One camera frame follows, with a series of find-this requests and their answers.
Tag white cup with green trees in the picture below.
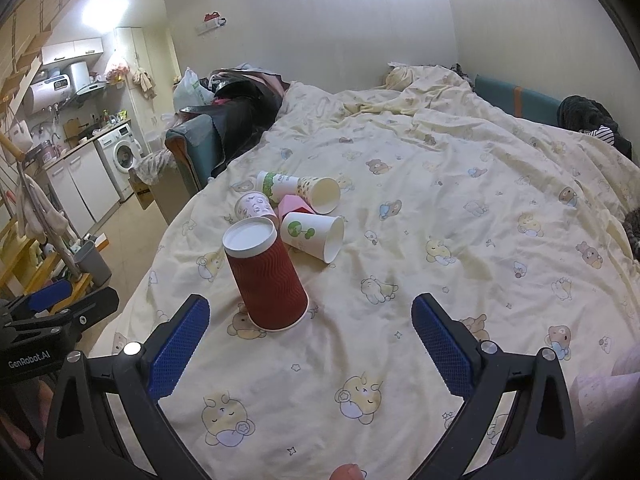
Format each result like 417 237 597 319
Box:
279 211 346 265

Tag teal headboard cushion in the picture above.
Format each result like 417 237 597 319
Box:
473 73 564 129

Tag yellow printed blanket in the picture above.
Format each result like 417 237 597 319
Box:
97 64 640 480

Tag white cup with green band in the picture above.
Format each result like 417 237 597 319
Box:
255 170 301 202

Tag cardboard box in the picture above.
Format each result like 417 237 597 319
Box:
128 167 157 211

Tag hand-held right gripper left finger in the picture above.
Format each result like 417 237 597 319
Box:
44 294 213 480

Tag beige hanging cloth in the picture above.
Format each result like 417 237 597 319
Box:
131 66 157 102

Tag tall white cabinet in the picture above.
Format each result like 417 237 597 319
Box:
113 27 152 157

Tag white plastic bag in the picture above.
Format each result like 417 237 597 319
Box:
172 66 214 111

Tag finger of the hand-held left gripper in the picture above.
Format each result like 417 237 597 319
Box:
9 286 121 347
0 279 74 322

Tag white kitchen base cabinet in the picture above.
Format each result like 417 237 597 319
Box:
45 144 122 234

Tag white washing machine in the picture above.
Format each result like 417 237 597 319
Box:
93 125 144 202

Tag teal sofa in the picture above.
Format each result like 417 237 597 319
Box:
164 112 227 202

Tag person's pink trouser leg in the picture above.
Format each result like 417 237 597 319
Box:
570 344 640 428

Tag pink hanging plastic bag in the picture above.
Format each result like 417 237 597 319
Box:
103 51 130 84

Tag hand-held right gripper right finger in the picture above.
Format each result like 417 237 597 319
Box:
411 293 588 480

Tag pile of dark clothes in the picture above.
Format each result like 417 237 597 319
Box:
180 67 289 178

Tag grey trash bin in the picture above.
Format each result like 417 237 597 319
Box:
73 239 114 289

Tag patterned cloth pile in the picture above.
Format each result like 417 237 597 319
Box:
134 150 177 187

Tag red ribbed paper cup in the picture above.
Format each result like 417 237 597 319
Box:
222 216 310 334

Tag pink paper cup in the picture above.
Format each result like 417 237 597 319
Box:
276 193 317 217

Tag white water heater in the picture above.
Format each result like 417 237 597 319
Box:
24 73 77 117

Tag striped cloth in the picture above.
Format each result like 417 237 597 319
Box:
579 123 619 147

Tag white wall cabinets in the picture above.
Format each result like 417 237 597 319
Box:
41 37 105 66

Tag dark fluffy clothing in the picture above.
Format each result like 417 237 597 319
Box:
557 94 634 162

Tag white cup with pink print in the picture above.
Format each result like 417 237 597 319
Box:
234 191 279 227

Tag hanging light clothes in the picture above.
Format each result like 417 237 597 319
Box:
14 164 70 257

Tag white cup with yellow dots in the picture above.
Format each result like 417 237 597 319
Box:
296 176 342 215

